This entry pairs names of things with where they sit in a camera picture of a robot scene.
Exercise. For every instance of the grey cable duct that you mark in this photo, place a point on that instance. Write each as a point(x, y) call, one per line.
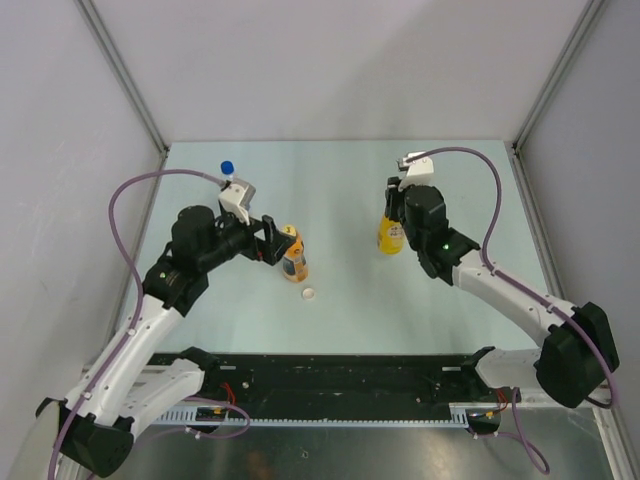
point(191, 415)

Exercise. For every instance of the white bottle cap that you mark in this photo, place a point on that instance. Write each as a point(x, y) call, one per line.
point(308, 293)

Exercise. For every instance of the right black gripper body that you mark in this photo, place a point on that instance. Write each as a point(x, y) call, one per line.
point(396, 200)

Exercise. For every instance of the aluminium frame post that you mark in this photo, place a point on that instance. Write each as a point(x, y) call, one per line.
point(578, 37)
point(106, 44)

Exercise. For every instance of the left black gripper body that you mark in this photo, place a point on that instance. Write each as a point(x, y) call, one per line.
point(253, 246)

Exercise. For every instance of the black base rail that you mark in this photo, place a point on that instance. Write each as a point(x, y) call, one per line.
point(342, 387)

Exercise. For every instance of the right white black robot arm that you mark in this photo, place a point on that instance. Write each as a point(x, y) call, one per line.
point(577, 352)

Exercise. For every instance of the orange juice bottle yellow cap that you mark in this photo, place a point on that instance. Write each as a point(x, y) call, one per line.
point(294, 263)

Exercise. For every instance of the right aluminium frame post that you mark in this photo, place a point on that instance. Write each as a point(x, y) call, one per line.
point(578, 37)

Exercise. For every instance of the left aluminium frame post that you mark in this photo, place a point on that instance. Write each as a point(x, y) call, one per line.
point(106, 44)

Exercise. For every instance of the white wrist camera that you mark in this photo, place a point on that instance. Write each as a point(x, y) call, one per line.
point(235, 199)
point(417, 169)

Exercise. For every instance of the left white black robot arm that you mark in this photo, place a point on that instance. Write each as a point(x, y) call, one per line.
point(101, 418)

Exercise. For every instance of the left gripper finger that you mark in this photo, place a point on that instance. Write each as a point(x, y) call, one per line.
point(282, 241)
point(270, 244)

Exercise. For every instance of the clear blue-cap water bottle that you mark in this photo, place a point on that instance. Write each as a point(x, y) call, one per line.
point(228, 170)

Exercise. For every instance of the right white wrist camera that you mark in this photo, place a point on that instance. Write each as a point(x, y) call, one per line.
point(417, 169)

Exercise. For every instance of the yellow honey pomelo drink bottle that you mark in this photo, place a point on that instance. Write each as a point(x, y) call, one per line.
point(390, 236)

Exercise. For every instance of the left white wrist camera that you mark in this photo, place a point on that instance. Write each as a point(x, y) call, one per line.
point(235, 199)

